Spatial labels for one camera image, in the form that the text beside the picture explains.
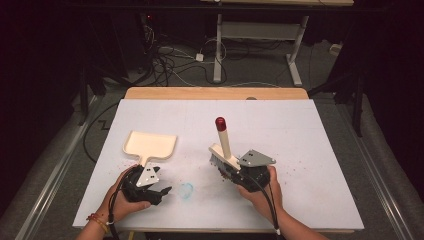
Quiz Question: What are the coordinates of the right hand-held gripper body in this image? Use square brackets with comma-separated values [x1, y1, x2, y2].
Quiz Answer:
[229, 149, 277, 193]

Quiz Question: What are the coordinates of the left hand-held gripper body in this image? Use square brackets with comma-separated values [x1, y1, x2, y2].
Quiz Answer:
[121, 164, 165, 206]

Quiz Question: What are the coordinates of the cream plastic dustpan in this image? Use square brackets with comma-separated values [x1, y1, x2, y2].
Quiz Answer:
[122, 130, 178, 168]

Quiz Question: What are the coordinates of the cream brush with red tip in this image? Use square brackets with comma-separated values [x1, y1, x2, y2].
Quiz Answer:
[208, 116, 242, 172]

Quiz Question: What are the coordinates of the person's right hand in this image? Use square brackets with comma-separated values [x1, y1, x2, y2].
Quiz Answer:
[237, 165, 285, 222]

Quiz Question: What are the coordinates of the person's left hand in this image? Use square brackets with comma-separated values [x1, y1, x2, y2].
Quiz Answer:
[105, 164, 153, 223]

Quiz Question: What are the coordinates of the white table cover board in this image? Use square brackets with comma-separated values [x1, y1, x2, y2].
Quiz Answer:
[72, 98, 365, 231]

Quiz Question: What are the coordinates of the wooden table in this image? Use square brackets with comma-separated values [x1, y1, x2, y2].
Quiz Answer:
[124, 86, 310, 101]

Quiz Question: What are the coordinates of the dark metal stand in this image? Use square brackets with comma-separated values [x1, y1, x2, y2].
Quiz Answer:
[307, 63, 365, 138]

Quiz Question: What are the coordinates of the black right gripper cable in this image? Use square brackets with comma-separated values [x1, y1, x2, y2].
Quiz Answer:
[244, 173, 282, 236]

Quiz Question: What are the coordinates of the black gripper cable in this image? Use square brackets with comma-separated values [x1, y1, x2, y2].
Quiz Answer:
[244, 173, 282, 236]
[107, 179, 134, 240]

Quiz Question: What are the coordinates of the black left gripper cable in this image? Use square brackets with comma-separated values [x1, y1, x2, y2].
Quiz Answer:
[107, 179, 134, 240]

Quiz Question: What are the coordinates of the red and gold bracelet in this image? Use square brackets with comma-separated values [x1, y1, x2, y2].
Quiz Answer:
[85, 213, 111, 234]

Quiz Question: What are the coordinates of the black floor cable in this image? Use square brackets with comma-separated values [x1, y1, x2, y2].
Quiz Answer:
[82, 101, 120, 165]

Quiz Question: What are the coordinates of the grey metal floor rail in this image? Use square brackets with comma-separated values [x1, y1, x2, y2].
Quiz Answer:
[14, 95, 103, 240]
[344, 99, 419, 240]

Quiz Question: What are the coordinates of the tangle of floor cables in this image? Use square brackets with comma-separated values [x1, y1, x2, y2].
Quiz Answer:
[139, 19, 254, 88]

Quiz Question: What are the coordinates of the white metal desk frame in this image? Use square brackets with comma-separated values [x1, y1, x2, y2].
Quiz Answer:
[212, 13, 310, 88]

